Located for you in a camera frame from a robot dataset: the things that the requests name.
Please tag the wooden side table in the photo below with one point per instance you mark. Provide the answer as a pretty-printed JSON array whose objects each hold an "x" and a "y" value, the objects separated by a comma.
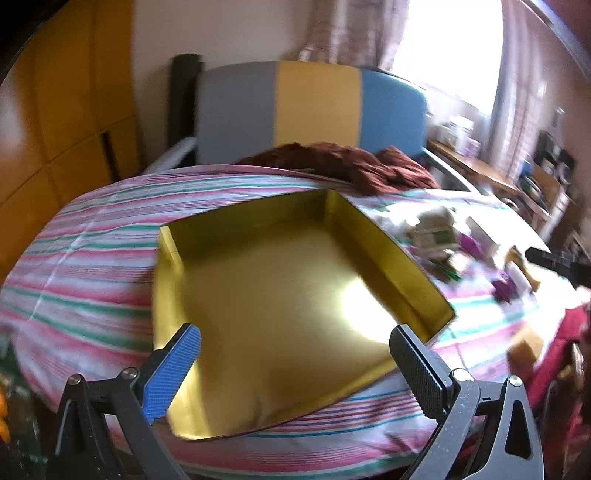
[{"x": 471, "y": 164}]

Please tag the gold tin box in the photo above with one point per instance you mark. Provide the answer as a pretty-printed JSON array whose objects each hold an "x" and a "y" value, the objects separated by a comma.
[{"x": 277, "y": 300}]

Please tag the small green box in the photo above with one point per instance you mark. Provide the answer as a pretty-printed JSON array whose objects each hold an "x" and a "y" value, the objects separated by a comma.
[{"x": 434, "y": 234}]

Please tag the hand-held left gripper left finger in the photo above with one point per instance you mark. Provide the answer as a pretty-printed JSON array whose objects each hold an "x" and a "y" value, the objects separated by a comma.
[{"x": 171, "y": 369}]

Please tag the window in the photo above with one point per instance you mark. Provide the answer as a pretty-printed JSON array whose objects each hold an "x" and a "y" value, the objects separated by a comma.
[{"x": 452, "y": 46}]

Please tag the brown jacket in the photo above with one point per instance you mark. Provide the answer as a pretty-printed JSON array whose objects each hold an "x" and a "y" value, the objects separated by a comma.
[{"x": 369, "y": 170}]

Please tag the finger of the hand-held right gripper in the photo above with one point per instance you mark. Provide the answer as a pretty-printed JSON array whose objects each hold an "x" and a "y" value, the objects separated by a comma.
[{"x": 554, "y": 263}]

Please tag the red cloth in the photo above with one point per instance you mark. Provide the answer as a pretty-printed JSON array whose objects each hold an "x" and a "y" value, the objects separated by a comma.
[{"x": 563, "y": 369}]

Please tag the patterned curtain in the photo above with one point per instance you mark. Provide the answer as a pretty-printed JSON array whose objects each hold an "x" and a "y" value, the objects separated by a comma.
[
  {"x": 351, "y": 32},
  {"x": 521, "y": 92}
]

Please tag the grey yellow blue chair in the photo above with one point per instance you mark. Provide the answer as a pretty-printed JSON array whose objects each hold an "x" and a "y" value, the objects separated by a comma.
[{"x": 318, "y": 106}]

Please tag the wooden wardrobe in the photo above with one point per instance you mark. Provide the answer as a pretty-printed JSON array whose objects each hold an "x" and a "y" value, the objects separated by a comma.
[{"x": 55, "y": 115}]

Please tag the yellow soap block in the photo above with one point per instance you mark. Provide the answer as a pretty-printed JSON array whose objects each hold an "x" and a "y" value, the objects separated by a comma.
[{"x": 526, "y": 353}]

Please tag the white carton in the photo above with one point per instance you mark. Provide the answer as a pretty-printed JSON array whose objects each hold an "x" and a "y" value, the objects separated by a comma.
[{"x": 461, "y": 129}]

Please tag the green-edged grain packet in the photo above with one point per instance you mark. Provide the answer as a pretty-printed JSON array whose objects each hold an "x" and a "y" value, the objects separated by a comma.
[{"x": 450, "y": 271}]

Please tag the purple packet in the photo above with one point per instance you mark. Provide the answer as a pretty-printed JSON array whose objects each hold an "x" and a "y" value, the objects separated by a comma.
[
  {"x": 471, "y": 245},
  {"x": 504, "y": 287}
]

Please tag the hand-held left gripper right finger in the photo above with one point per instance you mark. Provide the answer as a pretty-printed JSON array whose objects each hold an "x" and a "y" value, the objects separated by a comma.
[{"x": 422, "y": 378}]

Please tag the cluttered shelf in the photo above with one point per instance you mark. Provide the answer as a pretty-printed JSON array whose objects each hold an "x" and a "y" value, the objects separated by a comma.
[{"x": 549, "y": 184}]

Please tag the purple box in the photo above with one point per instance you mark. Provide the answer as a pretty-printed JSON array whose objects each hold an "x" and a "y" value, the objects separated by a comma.
[{"x": 472, "y": 147}]

